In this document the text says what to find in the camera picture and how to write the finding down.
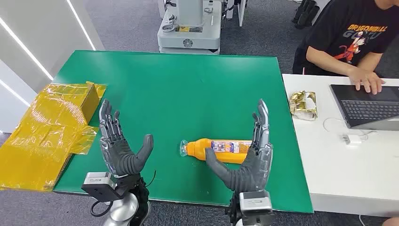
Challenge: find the yellow plastic-wrapped cardboard box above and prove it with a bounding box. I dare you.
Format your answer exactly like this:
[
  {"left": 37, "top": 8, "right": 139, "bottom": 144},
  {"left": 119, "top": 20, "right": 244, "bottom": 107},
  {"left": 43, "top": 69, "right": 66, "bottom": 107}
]
[{"left": 0, "top": 81, "right": 108, "bottom": 192}]

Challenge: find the dark grey laptop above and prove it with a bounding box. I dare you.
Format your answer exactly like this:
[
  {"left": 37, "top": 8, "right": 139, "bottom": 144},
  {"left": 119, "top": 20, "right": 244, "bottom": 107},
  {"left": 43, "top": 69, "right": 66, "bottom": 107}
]
[{"left": 329, "top": 84, "right": 399, "bottom": 132}]

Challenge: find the white power adapter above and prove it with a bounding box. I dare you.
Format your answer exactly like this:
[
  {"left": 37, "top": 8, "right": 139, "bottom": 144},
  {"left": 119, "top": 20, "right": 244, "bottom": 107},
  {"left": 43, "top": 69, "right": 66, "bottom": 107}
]
[{"left": 342, "top": 133, "right": 362, "bottom": 146}]

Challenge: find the white desk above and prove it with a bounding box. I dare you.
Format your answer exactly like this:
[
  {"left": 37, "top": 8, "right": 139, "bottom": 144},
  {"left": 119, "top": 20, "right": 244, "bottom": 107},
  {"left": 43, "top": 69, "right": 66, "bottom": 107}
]
[{"left": 282, "top": 73, "right": 399, "bottom": 218}]

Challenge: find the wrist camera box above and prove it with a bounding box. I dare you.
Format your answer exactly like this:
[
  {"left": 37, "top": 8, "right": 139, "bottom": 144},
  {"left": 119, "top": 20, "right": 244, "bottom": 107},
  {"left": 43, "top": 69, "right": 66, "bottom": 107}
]
[
  {"left": 238, "top": 191, "right": 276, "bottom": 226},
  {"left": 81, "top": 172, "right": 126, "bottom": 202}
]

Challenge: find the person's hand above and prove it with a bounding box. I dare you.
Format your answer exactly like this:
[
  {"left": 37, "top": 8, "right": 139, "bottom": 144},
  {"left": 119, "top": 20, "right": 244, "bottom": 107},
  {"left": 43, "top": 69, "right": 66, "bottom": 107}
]
[{"left": 348, "top": 68, "right": 386, "bottom": 95}]

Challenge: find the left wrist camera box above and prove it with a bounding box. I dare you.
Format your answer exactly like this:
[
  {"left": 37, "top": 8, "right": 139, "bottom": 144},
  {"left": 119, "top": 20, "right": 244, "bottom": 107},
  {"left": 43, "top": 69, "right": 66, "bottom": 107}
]
[{"left": 81, "top": 172, "right": 126, "bottom": 202}]

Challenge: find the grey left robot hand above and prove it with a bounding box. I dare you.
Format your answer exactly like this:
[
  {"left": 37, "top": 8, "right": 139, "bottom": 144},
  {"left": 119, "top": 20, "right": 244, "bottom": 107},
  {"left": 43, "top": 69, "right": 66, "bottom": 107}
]
[{"left": 99, "top": 99, "right": 154, "bottom": 178}]

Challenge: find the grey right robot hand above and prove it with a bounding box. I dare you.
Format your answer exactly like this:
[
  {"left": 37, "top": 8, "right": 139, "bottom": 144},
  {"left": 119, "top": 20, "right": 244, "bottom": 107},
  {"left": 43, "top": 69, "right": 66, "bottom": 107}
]
[{"left": 205, "top": 99, "right": 274, "bottom": 194}]

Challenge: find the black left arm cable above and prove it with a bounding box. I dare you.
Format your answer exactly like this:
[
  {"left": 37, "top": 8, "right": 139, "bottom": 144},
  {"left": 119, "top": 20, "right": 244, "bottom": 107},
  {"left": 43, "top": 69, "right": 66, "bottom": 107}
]
[{"left": 89, "top": 169, "right": 157, "bottom": 218}]

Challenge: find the black chair base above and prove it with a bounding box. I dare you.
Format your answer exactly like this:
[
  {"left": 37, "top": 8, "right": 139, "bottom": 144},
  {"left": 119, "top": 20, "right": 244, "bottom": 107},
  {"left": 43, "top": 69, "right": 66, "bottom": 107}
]
[{"left": 291, "top": 0, "right": 322, "bottom": 30}]

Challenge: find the person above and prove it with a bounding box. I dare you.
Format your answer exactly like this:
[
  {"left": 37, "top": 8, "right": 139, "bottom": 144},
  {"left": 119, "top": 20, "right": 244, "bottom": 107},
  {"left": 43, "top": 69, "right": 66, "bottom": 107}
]
[{"left": 292, "top": 0, "right": 399, "bottom": 95}]

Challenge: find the white upright panel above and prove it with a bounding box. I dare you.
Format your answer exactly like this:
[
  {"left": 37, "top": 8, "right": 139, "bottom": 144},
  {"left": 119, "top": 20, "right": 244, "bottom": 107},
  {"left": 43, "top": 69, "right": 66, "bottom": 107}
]
[{"left": 226, "top": 0, "right": 247, "bottom": 27}]

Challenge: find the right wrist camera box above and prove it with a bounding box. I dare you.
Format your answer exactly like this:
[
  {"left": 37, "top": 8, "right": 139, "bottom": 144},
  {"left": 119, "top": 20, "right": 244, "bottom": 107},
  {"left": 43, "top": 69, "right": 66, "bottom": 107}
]
[{"left": 238, "top": 191, "right": 276, "bottom": 226}]

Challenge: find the thin white cable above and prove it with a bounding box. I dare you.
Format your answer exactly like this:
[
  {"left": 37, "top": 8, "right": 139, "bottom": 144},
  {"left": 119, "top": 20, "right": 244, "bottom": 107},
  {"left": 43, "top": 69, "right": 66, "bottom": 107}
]
[{"left": 322, "top": 117, "right": 378, "bottom": 141}]

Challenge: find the orange plastic bottle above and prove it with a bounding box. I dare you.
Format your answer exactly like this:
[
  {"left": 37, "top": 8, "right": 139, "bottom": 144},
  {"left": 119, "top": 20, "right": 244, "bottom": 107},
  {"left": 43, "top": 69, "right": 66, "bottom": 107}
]
[{"left": 180, "top": 138, "right": 254, "bottom": 165}]

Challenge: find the crumpled gold wrapper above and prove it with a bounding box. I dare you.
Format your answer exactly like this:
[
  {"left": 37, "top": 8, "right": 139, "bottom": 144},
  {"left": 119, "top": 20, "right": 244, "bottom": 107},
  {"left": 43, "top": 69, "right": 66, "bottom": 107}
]
[{"left": 289, "top": 90, "right": 319, "bottom": 121}]

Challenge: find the green table mat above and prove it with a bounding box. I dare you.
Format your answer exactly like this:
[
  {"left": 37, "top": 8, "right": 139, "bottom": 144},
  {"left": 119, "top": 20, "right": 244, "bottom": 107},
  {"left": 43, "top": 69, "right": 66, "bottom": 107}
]
[{"left": 53, "top": 49, "right": 314, "bottom": 214}]

